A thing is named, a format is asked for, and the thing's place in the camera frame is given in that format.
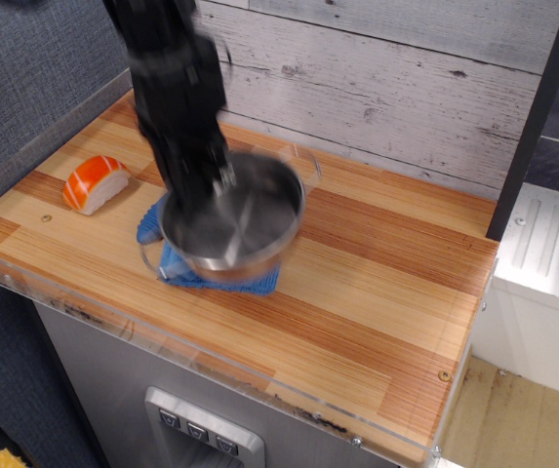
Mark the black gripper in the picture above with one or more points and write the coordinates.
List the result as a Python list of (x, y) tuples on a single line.
[(179, 93)]

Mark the stainless steel pot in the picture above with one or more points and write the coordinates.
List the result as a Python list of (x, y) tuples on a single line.
[(240, 232)]

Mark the blue cloth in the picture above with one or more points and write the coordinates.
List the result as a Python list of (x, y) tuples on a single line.
[(259, 285)]

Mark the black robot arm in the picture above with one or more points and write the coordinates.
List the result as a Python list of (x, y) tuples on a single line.
[(151, 26)]

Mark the salmon sushi toy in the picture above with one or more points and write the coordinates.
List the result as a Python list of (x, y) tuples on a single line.
[(95, 182)]

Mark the grey toy fridge cabinet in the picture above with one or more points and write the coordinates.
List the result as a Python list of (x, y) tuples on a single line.
[(110, 376)]

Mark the silver dispenser button panel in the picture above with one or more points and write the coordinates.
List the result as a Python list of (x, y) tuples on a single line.
[(188, 436)]

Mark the yellow toy object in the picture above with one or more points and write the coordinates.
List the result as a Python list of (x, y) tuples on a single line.
[(8, 460)]

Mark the white toy sink unit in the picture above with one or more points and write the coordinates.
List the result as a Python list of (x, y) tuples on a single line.
[(517, 329)]

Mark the blue handled metal fork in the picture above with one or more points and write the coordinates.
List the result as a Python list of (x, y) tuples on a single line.
[(149, 230)]

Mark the black right frame post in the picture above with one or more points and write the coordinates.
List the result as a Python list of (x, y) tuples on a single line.
[(546, 94)]

